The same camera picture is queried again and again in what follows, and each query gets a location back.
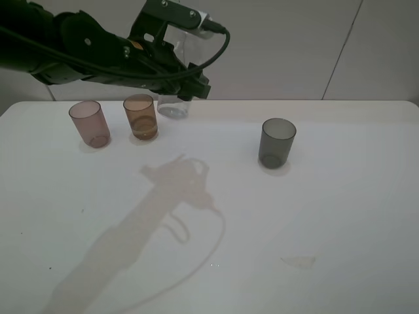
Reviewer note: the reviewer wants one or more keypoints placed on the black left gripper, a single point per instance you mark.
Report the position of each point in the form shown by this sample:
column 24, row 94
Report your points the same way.
column 165, row 73

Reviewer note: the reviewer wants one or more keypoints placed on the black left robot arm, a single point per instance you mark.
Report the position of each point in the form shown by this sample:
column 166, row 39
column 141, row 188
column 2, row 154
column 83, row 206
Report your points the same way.
column 71, row 46

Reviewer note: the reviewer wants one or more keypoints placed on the brown translucent plastic cup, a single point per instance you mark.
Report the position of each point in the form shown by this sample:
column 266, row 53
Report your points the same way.
column 140, row 112

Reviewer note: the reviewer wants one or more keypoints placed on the grey translucent plastic cup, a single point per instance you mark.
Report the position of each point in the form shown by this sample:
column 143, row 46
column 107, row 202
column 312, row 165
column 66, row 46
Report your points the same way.
column 277, row 137

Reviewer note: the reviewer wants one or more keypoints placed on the pink translucent plastic cup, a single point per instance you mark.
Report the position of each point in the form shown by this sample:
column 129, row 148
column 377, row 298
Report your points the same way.
column 90, row 122

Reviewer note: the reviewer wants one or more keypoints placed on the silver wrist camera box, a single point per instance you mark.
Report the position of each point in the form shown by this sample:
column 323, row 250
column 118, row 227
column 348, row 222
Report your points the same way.
column 155, row 16

